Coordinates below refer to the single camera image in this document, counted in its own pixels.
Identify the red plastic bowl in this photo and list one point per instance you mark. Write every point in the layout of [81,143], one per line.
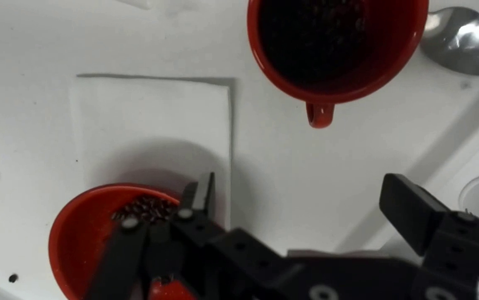
[96,244]

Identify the red plastic jug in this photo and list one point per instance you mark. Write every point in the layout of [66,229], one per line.
[331,53]

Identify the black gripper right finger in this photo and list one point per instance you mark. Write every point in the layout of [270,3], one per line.
[416,214]

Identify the white paper napkin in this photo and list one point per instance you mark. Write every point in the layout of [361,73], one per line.
[156,133]

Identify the steel spoon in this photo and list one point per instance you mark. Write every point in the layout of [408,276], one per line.
[452,39]

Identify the white plastic tray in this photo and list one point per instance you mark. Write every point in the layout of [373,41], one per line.
[293,186]

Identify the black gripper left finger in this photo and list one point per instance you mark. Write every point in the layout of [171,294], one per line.
[199,196]

